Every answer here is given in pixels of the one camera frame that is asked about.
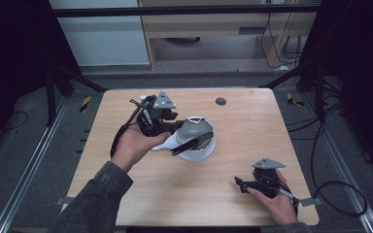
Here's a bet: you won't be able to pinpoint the aluminium floor rail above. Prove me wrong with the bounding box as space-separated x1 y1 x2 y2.
0 96 71 233
300 93 373 233

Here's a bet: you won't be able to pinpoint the person's left hand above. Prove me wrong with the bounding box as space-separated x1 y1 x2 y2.
111 120 173 174

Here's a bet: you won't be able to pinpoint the black hanging cables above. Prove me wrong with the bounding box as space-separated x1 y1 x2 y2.
259 0 303 70

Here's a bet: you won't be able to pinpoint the right hand-held gripper black cable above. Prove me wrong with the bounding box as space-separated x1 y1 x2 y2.
276 183 300 217

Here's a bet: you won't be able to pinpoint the black metal stand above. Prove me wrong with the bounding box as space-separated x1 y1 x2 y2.
44 59 110 128
259 61 327 124

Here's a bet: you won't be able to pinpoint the white faceted bowl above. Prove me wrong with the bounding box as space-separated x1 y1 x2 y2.
175 116 216 151

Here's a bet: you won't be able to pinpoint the white cabinet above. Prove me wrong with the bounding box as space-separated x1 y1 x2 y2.
49 0 152 67

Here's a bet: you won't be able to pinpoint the thin black floor cable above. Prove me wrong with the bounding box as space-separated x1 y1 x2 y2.
0 110 29 132

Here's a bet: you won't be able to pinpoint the person's right hand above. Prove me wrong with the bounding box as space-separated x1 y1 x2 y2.
246 168 299 226

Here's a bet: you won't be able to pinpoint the grey metal table bracket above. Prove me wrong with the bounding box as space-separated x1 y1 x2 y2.
299 197 323 208
54 197 73 207

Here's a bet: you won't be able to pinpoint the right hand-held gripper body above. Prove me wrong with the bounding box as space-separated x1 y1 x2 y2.
252 157 288 198

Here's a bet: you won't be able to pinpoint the white key stand with hooks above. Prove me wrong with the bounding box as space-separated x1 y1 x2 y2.
139 94 218 163

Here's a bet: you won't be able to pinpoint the left hand-held gripper black cable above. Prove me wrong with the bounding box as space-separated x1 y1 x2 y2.
109 108 144 159

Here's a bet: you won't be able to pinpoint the yellow black striped tape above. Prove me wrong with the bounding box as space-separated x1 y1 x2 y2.
286 92 305 108
79 95 92 114

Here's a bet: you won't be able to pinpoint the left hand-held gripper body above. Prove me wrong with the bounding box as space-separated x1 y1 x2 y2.
129 90 180 137

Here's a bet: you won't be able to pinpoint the black looped floor cable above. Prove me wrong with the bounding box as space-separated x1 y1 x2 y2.
310 117 369 218

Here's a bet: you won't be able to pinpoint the light wooden desk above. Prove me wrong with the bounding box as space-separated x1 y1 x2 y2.
137 0 322 71

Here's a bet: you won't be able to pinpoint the black horizontal frame bar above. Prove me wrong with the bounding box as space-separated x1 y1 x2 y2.
50 4 321 18

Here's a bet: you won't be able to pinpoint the hand-held gripper black cable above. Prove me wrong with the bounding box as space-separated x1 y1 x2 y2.
109 108 144 159
276 183 300 217

